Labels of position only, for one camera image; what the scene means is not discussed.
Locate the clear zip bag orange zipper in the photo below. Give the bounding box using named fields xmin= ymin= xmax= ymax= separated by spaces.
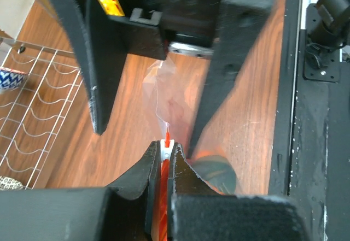
xmin=142 ymin=57 xmax=237 ymax=241

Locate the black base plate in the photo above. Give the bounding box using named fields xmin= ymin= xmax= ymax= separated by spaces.
xmin=268 ymin=0 xmax=349 ymax=240

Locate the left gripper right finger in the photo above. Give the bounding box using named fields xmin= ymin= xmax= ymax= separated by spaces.
xmin=167 ymin=143 xmax=220 ymax=240

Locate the dark green toy avocado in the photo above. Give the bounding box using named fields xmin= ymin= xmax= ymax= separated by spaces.
xmin=192 ymin=155 xmax=237 ymax=195

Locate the blue patterned bowl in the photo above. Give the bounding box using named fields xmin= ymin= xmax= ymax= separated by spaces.
xmin=0 ymin=67 xmax=28 ymax=94

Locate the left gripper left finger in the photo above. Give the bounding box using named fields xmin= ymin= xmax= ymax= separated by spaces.
xmin=109 ymin=141 xmax=160 ymax=240

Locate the metal dish rack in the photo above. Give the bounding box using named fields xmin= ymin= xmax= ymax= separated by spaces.
xmin=1 ymin=31 xmax=82 ymax=190

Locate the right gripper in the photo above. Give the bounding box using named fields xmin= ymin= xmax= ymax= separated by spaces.
xmin=49 ymin=0 xmax=275 ymax=156

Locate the grey patterned bowl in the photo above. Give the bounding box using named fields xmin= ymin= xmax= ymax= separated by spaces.
xmin=0 ymin=176 xmax=24 ymax=191

